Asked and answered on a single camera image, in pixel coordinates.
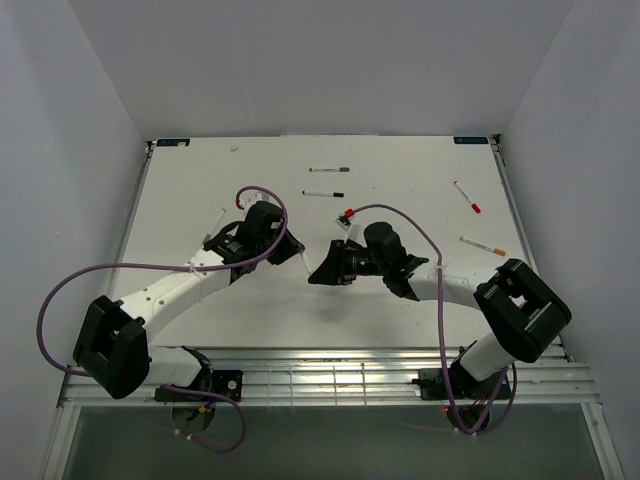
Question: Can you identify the red capped marker pen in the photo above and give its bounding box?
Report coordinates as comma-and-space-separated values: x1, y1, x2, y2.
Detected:
453, 181, 482, 214

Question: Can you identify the orange capped marker pen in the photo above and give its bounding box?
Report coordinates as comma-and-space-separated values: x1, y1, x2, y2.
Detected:
459, 236, 507, 257

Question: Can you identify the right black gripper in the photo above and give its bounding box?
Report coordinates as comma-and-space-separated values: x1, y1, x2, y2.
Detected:
308, 239, 388, 285

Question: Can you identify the blue corner label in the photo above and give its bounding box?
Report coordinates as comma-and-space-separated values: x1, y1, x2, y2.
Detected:
155, 138, 191, 148
453, 136, 489, 145

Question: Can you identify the purple cable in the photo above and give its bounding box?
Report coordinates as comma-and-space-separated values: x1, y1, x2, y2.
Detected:
349, 203, 518, 437
38, 186, 290, 454

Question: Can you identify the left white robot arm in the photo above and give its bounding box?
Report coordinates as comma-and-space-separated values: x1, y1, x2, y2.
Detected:
73, 201, 305, 400

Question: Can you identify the green capped marker pen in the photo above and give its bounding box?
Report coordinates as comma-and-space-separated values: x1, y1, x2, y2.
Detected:
309, 167, 350, 173

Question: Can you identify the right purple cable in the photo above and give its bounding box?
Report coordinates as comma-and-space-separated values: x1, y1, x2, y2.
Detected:
349, 203, 518, 437

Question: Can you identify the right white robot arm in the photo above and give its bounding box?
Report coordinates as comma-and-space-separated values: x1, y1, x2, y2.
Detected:
308, 222, 572, 397

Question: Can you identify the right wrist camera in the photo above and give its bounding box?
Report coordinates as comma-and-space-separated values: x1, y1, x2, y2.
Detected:
336, 208, 361, 241

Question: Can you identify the grey capped marker pen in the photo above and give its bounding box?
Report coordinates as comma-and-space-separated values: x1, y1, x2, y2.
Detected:
202, 208, 226, 243

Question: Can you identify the right blue corner label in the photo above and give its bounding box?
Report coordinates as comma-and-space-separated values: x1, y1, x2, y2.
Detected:
453, 136, 489, 145

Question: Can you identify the left blue corner label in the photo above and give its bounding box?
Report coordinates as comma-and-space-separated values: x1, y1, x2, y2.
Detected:
155, 138, 191, 148

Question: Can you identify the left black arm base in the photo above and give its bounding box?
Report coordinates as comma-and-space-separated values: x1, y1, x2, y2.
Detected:
154, 370, 244, 403

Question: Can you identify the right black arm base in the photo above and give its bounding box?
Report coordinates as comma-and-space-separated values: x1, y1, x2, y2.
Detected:
410, 367, 516, 402

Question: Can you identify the black capped marker pen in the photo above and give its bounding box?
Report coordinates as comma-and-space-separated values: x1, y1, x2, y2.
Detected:
301, 190, 345, 198

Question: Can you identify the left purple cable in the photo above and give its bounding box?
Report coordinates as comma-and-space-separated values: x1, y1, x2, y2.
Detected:
38, 186, 290, 454

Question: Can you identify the teal capped marker pen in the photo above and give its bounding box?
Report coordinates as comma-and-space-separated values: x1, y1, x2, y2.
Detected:
299, 251, 312, 276

